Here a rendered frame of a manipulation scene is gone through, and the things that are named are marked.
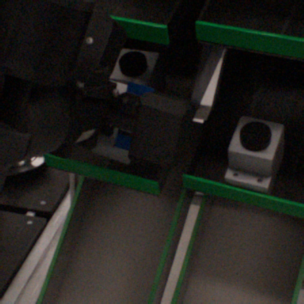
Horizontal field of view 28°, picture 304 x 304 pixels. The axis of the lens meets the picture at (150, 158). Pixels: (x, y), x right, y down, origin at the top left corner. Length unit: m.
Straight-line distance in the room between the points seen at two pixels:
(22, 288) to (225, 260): 0.28
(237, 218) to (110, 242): 0.16
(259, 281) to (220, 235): 0.07
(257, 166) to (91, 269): 0.27
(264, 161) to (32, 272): 0.42
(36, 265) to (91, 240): 0.15
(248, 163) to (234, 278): 0.19
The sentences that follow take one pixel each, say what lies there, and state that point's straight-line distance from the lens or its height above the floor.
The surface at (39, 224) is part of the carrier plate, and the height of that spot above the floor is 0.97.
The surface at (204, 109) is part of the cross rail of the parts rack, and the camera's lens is 0.71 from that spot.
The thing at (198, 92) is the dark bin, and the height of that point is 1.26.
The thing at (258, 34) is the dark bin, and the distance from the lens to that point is 0.54.
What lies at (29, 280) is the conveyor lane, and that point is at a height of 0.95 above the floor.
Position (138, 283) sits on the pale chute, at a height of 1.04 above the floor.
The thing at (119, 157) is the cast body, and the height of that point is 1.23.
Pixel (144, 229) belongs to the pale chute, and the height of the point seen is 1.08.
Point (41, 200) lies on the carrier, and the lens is 1.01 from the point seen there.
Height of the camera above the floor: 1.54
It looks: 31 degrees down
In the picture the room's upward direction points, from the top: 3 degrees clockwise
